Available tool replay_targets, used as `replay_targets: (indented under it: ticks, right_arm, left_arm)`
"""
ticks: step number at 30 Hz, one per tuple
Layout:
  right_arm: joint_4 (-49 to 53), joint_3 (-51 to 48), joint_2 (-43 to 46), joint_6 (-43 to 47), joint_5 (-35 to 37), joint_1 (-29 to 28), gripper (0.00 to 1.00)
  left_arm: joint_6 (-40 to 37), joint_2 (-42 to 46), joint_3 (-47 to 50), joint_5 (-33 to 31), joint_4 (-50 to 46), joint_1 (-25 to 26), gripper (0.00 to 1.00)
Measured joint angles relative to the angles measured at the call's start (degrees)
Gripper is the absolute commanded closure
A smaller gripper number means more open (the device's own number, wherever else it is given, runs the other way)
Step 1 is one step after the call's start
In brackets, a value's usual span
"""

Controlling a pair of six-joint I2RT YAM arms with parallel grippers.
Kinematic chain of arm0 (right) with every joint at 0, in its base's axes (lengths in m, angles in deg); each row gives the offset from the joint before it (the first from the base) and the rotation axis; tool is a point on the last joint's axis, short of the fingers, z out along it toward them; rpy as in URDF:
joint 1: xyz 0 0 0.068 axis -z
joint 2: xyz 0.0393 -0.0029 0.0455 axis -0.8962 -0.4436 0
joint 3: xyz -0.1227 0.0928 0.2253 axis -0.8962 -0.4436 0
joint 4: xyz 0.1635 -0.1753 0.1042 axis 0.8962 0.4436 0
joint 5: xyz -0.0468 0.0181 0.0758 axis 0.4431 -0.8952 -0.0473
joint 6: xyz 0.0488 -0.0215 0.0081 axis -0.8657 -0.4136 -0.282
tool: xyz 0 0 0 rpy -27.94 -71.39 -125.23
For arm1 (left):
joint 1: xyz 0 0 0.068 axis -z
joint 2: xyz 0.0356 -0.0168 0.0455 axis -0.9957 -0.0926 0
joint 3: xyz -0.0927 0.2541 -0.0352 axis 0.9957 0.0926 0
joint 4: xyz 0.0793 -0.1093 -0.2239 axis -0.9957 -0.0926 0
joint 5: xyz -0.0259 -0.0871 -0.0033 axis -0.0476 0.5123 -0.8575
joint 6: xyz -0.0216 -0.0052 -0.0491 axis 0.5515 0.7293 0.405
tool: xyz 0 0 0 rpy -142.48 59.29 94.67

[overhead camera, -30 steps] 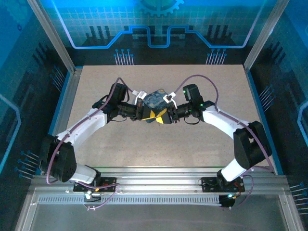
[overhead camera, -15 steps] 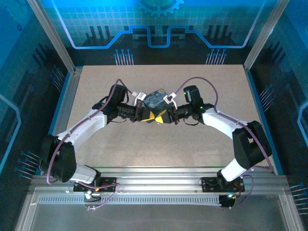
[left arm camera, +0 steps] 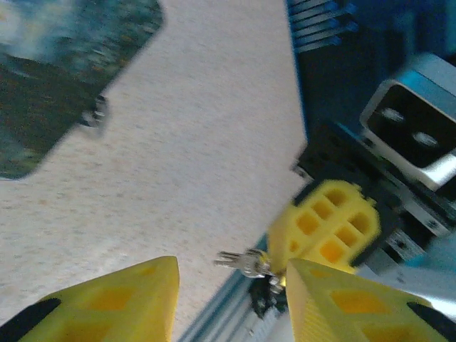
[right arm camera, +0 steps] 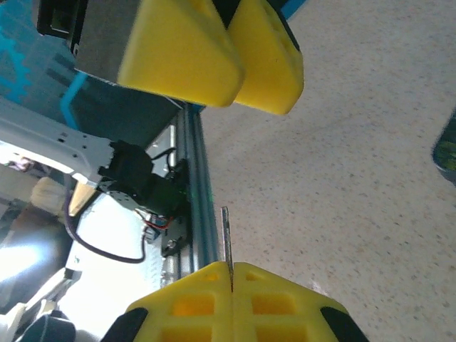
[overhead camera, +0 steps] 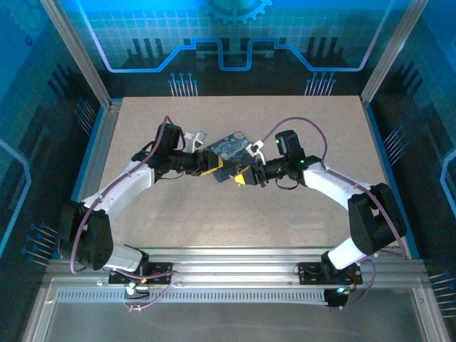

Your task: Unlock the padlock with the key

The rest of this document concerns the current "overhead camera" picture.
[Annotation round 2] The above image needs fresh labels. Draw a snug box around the starry night print tin box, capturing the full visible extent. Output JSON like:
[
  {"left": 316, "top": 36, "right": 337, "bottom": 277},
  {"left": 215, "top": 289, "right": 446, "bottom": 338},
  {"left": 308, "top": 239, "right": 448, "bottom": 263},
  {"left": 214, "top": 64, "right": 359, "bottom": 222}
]
[{"left": 205, "top": 130, "right": 263, "bottom": 185}]

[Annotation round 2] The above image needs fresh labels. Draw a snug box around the blue table edge strip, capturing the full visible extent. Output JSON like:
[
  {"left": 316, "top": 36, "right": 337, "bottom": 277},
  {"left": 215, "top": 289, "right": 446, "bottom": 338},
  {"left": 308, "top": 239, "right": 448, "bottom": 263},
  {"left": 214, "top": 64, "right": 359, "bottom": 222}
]
[
  {"left": 53, "top": 106, "right": 106, "bottom": 259},
  {"left": 365, "top": 103, "right": 423, "bottom": 261}
]

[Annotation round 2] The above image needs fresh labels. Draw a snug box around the black connector box with LED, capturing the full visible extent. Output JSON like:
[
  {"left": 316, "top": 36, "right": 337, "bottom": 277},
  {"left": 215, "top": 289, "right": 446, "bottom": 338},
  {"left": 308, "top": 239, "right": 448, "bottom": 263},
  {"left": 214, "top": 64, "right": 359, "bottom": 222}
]
[{"left": 323, "top": 287, "right": 349, "bottom": 310}]

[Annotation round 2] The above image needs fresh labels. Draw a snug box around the grey metal front panel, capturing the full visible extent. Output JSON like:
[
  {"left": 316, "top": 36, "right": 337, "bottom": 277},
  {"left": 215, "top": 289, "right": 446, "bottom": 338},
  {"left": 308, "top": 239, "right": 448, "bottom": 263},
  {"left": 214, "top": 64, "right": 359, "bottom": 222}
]
[{"left": 21, "top": 277, "right": 450, "bottom": 342}]

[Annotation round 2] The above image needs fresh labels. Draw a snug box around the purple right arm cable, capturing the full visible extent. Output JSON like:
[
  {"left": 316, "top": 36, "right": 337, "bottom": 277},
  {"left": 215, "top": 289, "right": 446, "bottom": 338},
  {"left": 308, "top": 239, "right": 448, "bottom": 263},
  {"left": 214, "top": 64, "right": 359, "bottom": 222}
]
[{"left": 261, "top": 116, "right": 409, "bottom": 311}]

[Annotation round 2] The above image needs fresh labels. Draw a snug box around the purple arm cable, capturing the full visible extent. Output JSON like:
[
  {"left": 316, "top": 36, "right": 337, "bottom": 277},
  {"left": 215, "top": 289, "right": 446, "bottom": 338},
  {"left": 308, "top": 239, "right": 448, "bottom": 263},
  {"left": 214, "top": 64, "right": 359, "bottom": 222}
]
[
  {"left": 69, "top": 115, "right": 179, "bottom": 313},
  {"left": 261, "top": 116, "right": 409, "bottom": 311}
]

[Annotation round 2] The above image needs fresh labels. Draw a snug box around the aluminium side rail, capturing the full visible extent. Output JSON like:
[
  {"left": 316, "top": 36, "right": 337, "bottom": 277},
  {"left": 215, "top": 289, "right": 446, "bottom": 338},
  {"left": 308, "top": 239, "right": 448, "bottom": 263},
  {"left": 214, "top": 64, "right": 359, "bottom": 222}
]
[{"left": 58, "top": 99, "right": 124, "bottom": 259}]

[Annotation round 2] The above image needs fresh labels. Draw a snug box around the aluminium front rail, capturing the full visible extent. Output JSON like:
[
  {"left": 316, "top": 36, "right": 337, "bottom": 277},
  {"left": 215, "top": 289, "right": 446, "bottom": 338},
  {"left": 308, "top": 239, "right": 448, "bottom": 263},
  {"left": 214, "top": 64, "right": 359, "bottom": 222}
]
[{"left": 44, "top": 247, "right": 430, "bottom": 286}]

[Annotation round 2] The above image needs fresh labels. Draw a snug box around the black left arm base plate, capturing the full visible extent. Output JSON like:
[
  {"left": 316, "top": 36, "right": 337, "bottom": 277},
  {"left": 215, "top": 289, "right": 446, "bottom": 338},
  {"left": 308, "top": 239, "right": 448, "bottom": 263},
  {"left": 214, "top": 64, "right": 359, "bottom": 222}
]
[{"left": 108, "top": 261, "right": 175, "bottom": 286}]

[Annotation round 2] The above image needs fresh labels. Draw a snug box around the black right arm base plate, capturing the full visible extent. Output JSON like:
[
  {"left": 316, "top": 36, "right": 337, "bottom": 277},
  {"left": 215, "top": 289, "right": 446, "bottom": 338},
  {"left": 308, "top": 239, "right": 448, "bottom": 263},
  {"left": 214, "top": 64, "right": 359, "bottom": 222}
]
[{"left": 297, "top": 261, "right": 363, "bottom": 286}]

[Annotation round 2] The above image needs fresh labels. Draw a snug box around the slotted grey cable duct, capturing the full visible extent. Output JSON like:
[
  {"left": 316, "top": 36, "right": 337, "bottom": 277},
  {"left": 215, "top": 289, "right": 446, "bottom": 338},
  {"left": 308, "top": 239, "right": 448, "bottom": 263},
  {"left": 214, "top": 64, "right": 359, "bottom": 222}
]
[{"left": 56, "top": 290, "right": 328, "bottom": 304}]

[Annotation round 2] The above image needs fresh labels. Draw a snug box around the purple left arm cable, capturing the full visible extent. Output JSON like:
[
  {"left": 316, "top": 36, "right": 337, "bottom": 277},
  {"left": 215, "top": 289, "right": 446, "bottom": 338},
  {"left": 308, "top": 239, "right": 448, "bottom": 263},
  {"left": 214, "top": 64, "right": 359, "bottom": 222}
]
[{"left": 69, "top": 115, "right": 179, "bottom": 313}]

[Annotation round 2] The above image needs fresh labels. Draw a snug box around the white and black cable connector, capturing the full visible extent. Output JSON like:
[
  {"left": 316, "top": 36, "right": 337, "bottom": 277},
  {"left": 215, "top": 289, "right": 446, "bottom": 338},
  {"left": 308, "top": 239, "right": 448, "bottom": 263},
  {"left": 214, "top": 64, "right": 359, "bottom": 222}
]
[{"left": 123, "top": 283, "right": 150, "bottom": 299}]

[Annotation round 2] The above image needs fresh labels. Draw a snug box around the aluminium frame post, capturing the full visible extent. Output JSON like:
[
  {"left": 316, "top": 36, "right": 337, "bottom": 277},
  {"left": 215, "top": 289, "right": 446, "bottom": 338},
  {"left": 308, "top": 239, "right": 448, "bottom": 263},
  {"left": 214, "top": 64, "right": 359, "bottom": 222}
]
[
  {"left": 360, "top": 0, "right": 430, "bottom": 104},
  {"left": 38, "top": 0, "right": 113, "bottom": 110}
]

